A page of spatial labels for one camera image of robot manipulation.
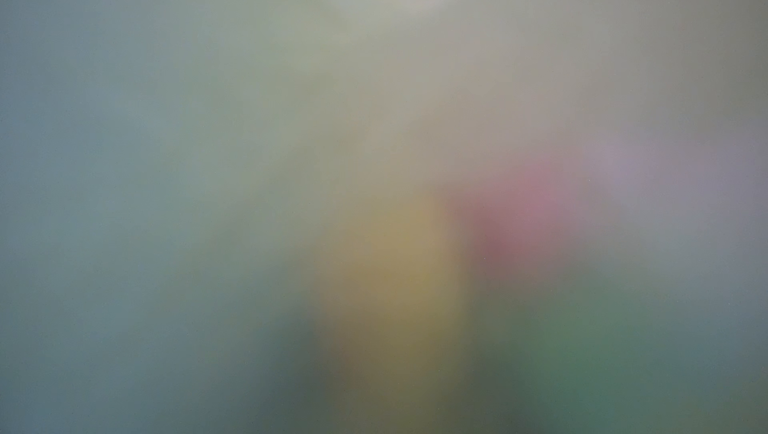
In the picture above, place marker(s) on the yellow plastic bag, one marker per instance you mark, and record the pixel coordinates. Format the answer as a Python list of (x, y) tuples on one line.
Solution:
[(383, 216)]

